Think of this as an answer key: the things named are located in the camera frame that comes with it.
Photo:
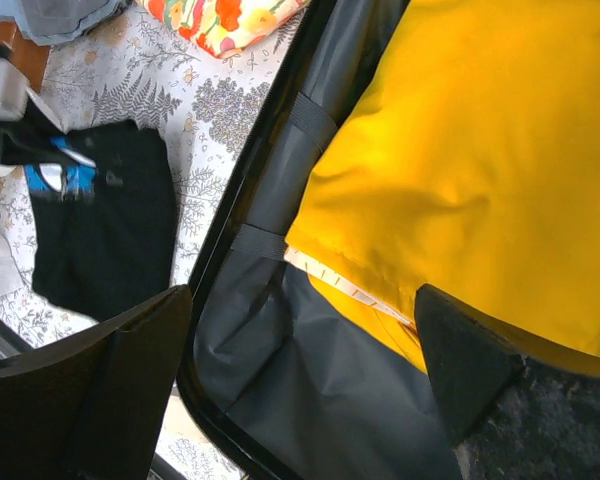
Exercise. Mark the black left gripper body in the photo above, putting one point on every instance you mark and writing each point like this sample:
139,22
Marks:
28,137

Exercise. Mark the beige grey folded garment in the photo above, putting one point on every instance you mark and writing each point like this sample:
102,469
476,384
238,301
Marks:
55,22

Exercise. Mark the black graphic t-shirt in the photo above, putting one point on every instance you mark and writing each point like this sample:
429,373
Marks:
107,244

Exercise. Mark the yellow open suitcase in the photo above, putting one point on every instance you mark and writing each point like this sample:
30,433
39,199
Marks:
286,386

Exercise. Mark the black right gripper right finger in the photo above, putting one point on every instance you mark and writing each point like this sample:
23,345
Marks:
467,365

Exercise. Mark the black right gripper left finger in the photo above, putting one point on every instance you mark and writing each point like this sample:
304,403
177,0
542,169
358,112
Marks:
91,405

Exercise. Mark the yellow garment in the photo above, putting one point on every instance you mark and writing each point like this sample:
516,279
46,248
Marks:
471,164

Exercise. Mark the orange floral fabric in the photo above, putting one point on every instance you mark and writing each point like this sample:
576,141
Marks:
223,27

